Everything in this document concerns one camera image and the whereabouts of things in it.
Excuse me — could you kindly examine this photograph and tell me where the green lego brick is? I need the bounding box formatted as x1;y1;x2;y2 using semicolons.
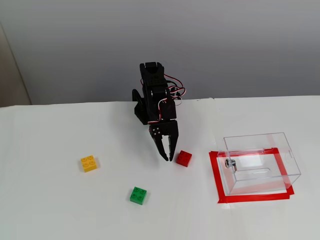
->
129;186;148;206

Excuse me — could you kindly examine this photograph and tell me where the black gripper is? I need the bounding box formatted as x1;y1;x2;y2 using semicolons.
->
148;119;180;162

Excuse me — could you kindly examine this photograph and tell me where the red lego brick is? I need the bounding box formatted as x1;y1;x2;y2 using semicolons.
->
175;150;193;168

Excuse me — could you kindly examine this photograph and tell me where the yellow lego brick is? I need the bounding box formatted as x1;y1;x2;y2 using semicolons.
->
80;154;99;173

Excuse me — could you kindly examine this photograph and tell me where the red white arm servo cable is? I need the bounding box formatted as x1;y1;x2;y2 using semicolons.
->
169;86;184;106
164;74;187;98

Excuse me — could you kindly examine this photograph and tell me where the transparent plastic box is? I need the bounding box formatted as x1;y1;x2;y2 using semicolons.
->
216;131;302;197

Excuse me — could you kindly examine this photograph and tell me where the red white gripper servo cable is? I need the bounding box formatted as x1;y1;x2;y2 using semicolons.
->
147;98;169;126

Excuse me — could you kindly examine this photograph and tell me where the red tape frame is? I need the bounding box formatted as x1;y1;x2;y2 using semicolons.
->
208;147;295;205

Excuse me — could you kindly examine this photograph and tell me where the silver cam lock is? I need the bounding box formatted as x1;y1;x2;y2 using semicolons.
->
224;158;239;174

